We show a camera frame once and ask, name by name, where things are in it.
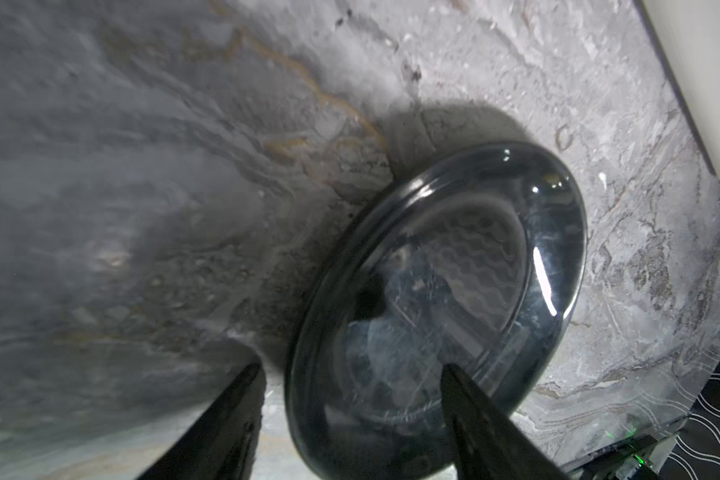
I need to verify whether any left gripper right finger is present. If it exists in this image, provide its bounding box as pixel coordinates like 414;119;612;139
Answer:
441;364;567;479

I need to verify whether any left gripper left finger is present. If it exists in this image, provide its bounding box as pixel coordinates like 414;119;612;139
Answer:
140;363;266;480

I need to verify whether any cream plastic bin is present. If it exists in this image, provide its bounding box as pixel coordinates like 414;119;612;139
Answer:
639;1;720;180

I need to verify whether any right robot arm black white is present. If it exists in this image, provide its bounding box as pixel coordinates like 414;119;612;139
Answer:
560;434;667;479

